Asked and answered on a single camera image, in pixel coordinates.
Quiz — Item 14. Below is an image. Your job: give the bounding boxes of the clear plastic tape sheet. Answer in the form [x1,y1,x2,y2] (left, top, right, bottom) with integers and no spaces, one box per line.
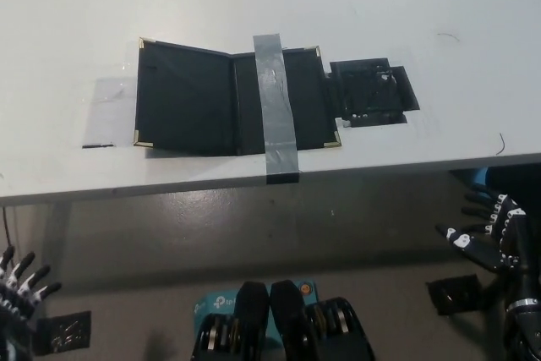
[79,39,140,150]

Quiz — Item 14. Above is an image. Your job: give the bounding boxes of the grey table leg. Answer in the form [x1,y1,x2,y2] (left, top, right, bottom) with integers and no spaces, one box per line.
[40,202,74,288]

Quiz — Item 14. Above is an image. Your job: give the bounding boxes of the black tape patch on desk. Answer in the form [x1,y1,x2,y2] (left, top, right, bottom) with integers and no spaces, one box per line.
[323,56,422,129]

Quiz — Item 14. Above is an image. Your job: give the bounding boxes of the teal router box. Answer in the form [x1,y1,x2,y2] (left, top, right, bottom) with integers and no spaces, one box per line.
[193,280,318,341]

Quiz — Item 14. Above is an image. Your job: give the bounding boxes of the thin dark hanging cable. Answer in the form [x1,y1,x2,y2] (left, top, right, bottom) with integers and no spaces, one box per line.
[2,206,13,249]

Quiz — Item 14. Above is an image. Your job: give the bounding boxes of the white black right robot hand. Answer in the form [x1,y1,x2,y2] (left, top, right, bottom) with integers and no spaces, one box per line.
[435,185,538,307]

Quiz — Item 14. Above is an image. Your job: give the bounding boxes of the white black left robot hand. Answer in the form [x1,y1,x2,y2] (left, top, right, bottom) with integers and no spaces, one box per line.
[0,245,63,336]

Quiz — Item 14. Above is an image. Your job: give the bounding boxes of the grey duct tape strip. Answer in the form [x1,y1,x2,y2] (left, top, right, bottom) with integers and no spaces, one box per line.
[252,33,303,187]

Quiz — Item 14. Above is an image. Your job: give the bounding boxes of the black diary with gold corners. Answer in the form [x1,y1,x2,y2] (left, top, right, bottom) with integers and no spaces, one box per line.
[133,36,343,157]

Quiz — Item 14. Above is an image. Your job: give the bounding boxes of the black floor tape patch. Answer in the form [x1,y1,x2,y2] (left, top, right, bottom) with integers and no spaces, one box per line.
[425,274,485,316]
[33,310,93,356]

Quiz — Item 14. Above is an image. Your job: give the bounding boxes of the blue object under desk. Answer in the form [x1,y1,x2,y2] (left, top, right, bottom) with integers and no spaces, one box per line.
[467,167,491,188]

